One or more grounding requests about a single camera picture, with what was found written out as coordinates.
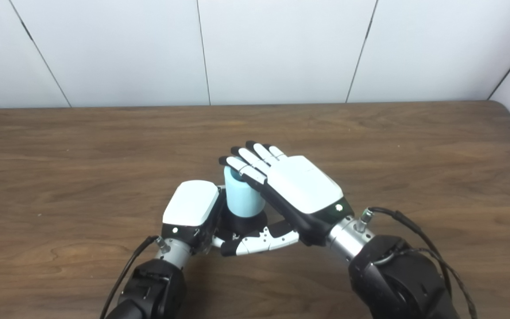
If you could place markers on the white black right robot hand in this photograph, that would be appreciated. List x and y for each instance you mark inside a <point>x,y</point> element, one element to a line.
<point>303,184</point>

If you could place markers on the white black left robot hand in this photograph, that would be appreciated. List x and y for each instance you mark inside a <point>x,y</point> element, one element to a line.
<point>191,204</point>

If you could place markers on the light blue cylinder cup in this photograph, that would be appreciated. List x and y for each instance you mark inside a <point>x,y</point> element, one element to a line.
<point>242,199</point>

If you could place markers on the black flared nozzle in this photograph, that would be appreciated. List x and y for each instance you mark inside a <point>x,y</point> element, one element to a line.
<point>246,224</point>

